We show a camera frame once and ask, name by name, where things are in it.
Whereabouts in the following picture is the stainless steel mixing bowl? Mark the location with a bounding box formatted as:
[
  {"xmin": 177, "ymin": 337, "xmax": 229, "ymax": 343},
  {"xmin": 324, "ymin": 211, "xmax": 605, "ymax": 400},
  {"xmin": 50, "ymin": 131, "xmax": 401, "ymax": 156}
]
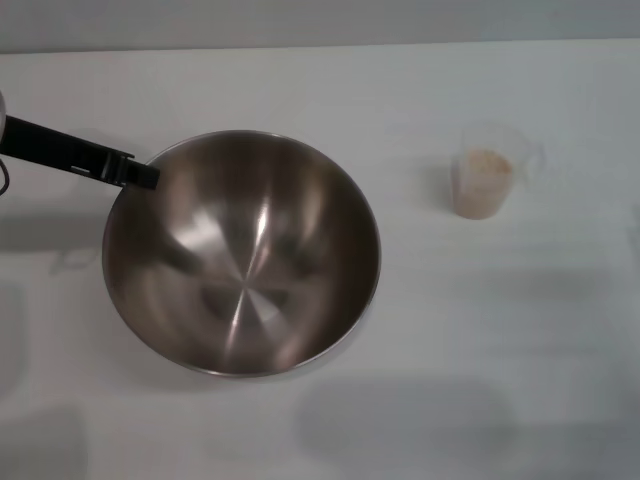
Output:
[{"xmin": 101, "ymin": 129, "xmax": 383, "ymax": 379}]

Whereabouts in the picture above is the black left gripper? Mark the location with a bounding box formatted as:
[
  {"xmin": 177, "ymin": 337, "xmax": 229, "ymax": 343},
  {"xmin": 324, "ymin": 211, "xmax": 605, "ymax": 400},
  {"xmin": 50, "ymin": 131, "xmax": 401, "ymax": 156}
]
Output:
[{"xmin": 0, "ymin": 115, "xmax": 162, "ymax": 191}]

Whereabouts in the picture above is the clear plastic measuring cup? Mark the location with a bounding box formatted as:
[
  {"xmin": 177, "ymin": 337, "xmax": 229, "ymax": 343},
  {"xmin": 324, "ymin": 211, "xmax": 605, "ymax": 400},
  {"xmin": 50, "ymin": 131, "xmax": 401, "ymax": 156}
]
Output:
[{"xmin": 451, "ymin": 124, "xmax": 546, "ymax": 220}]

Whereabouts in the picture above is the white uncooked rice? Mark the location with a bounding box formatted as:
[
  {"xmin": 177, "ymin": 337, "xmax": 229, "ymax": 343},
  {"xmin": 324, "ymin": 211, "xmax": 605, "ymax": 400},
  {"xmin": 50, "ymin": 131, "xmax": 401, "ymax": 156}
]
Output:
[{"xmin": 460, "ymin": 148, "xmax": 514, "ymax": 219}]

